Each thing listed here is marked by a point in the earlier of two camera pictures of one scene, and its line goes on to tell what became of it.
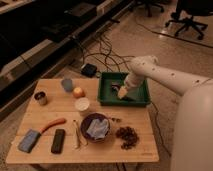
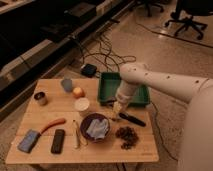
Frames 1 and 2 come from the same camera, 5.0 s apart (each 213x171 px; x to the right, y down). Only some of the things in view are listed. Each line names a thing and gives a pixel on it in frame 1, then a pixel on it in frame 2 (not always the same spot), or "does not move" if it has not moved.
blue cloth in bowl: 98,128 does not move
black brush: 115,87 to 132,119
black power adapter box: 89,70 does not move
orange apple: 78,93 does not move
